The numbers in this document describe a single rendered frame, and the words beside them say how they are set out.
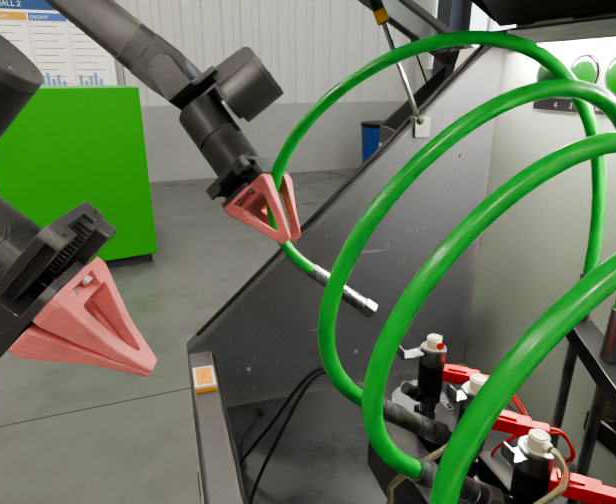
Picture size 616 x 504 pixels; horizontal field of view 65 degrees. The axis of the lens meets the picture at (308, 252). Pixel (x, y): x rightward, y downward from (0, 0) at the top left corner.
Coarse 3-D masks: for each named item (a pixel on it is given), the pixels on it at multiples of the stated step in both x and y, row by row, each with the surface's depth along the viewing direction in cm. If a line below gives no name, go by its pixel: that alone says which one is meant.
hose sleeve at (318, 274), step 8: (312, 272) 59; (320, 272) 59; (328, 272) 60; (320, 280) 59; (344, 288) 60; (344, 296) 60; (352, 296) 60; (360, 296) 60; (352, 304) 60; (360, 304) 60
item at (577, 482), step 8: (552, 472) 39; (560, 472) 39; (552, 480) 39; (560, 480) 39; (576, 480) 38; (584, 480) 38; (592, 480) 39; (552, 488) 39; (568, 488) 38; (576, 488) 38; (584, 488) 38; (592, 488) 38; (600, 488) 38; (608, 488) 38; (568, 496) 39; (576, 496) 38; (584, 496) 38; (592, 496) 38; (600, 496) 38; (608, 496) 38
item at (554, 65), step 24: (408, 48) 50; (432, 48) 50; (504, 48) 49; (528, 48) 49; (360, 72) 51; (552, 72) 49; (336, 96) 52; (312, 120) 53; (288, 144) 54; (600, 168) 52; (600, 192) 53; (600, 216) 54; (288, 240) 58; (600, 240) 55; (312, 264) 59
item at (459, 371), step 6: (450, 366) 53; (456, 366) 53; (462, 366) 53; (444, 372) 53; (450, 372) 53; (456, 372) 53; (462, 372) 53; (468, 372) 53; (474, 372) 53; (444, 378) 53; (450, 378) 53; (456, 378) 53; (462, 378) 53; (468, 378) 52; (462, 384) 53
